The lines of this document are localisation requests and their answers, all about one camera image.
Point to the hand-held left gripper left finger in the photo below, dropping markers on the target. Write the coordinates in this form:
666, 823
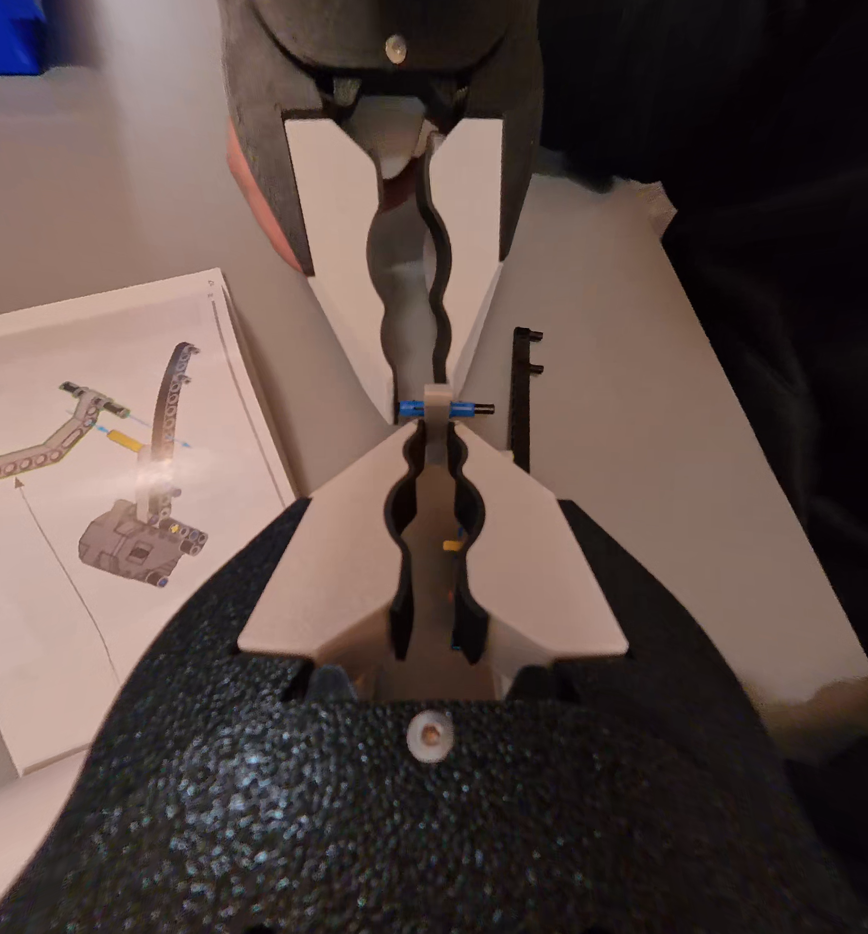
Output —
332, 576

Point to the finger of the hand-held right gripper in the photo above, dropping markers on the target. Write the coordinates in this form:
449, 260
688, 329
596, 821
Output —
332, 219
474, 219

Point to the light grey toy beam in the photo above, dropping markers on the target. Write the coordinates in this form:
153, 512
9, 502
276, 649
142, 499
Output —
438, 398

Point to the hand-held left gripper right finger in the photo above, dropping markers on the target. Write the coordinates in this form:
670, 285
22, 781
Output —
536, 576

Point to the person's right hand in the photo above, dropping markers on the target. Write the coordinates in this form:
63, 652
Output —
255, 211

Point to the white instruction booklet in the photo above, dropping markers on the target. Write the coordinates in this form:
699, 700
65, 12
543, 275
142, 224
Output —
76, 547

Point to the black curved toy beam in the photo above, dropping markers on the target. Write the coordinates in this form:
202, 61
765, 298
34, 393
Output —
521, 401

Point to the person's black clothing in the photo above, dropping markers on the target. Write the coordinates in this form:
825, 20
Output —
770, 219

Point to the blue plastic bin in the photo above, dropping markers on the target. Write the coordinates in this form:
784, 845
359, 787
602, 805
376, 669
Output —
3, 36

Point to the light grey desk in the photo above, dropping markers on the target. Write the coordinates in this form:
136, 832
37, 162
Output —
624, 438

